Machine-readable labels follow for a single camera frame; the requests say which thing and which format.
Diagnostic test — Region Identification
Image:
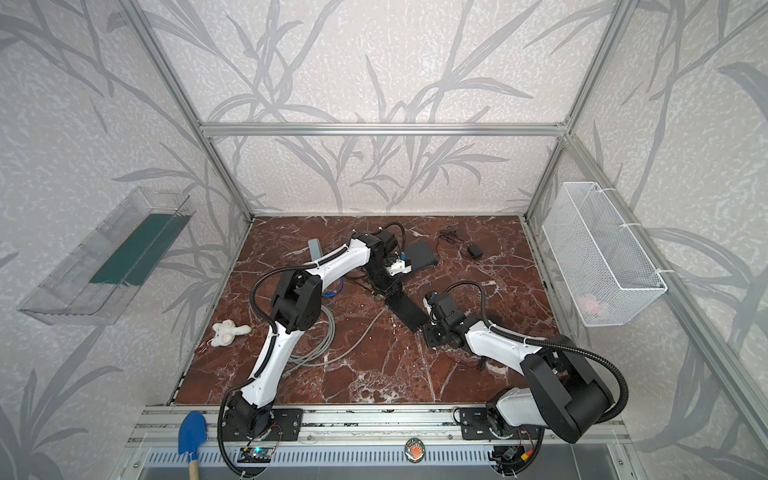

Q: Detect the white plush toy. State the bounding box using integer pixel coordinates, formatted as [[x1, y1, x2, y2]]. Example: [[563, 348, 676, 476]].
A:
[[210, 319, 252, 347]]

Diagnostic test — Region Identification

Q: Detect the dark grey network switch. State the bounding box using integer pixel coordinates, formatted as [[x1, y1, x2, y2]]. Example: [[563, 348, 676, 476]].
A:
[[404, 241, 439, 273]]

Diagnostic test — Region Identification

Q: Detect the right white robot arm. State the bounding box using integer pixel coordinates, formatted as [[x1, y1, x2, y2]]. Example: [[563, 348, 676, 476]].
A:
[[423, 292, 629, 444]]

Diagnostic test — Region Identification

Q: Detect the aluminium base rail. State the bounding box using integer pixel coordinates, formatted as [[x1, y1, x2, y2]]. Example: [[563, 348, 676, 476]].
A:
[[125, 403, 631, 448]]

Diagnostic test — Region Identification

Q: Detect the black ribbed router box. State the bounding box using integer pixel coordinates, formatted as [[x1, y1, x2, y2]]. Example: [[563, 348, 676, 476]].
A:
[[385, 289, 429, 332]]

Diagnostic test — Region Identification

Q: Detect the grey phone slab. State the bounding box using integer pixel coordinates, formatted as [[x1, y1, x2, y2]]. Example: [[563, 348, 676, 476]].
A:
[[308, 238, 324, 263]]

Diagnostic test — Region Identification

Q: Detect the blue shovel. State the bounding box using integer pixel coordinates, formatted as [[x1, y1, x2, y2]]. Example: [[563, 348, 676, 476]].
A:
[[177, 411, 207, 480]]

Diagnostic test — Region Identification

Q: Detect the black power adapter with cable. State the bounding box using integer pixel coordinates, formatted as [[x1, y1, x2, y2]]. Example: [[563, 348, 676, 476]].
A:
[[436, 226, 484, 260]]

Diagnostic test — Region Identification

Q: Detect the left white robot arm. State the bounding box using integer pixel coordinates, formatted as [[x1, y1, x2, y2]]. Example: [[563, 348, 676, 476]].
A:
[[217, 227, 412, 440]]

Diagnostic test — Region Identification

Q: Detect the green circuit board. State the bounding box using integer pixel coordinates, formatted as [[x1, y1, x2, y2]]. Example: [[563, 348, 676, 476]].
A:
[[237, 446, 274, 464]]

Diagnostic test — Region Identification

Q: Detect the white wire mesh basket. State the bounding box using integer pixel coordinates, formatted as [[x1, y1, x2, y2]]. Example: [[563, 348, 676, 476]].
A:
[[543, 182, 667, 327]]

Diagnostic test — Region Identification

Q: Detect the clear plastic wall bin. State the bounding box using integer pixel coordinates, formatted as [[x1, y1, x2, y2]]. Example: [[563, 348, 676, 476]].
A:
[[18, 187, 196, 326]]

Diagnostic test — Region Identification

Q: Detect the grey ethernet cable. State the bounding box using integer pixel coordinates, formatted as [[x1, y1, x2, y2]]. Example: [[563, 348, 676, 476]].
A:
[[284, 302, 391, 370]]

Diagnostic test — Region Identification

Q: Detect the red round button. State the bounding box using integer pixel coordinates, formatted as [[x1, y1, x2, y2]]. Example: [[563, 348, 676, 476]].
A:
[[404, 438, 426, 464]]

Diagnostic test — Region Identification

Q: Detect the pink item in basket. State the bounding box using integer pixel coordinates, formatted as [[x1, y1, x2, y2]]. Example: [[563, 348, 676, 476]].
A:
[[576, 294, 607, 318]]

